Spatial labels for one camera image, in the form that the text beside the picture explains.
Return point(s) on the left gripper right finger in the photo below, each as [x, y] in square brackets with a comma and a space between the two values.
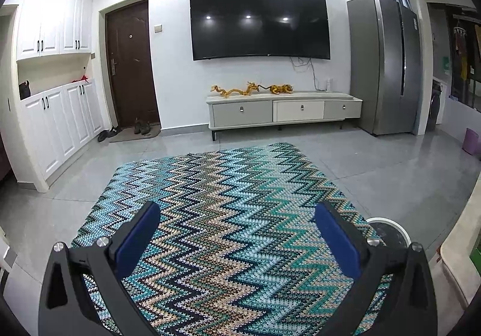
[409, 307]

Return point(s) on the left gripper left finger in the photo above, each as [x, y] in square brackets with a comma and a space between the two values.
[65, 306]

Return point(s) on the white round trash bin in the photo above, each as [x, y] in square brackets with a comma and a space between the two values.
[392, 233]

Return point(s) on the white marble counter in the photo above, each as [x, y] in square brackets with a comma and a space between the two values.
[455, 254]

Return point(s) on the purple bucket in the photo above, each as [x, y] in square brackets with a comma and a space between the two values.
[470, 143]

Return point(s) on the black slippers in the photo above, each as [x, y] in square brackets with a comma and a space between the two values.
[105, 134]

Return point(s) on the zigzag patterned rug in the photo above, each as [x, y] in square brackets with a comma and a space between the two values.
[237, 251]

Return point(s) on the brown door mat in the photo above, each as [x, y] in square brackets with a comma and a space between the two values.
[127, 135]

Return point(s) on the pair of brown shoes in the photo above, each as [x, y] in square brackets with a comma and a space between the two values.
[141, 127]

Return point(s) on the black bag on shelf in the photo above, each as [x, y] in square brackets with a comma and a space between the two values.
[24, 90]

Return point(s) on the white shoe cabinet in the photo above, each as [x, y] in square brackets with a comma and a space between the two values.
[53, 52]

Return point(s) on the white router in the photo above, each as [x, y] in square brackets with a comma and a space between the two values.
[329, 85]

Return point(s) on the grey white TV cabinet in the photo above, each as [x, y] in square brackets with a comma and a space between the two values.
[267, 109]

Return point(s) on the golden tiger ornament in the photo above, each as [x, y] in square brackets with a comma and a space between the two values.
[280, 89]

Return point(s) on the golden dragon ornament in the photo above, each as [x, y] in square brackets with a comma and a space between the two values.
[250, 88]

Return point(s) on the grey double-door refrigerator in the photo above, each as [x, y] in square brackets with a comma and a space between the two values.
[385, 65]

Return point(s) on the dark brown entrance door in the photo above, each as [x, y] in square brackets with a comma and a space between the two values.
[130, 64]

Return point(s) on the wall-mounted black television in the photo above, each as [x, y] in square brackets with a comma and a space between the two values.
[267, 28]

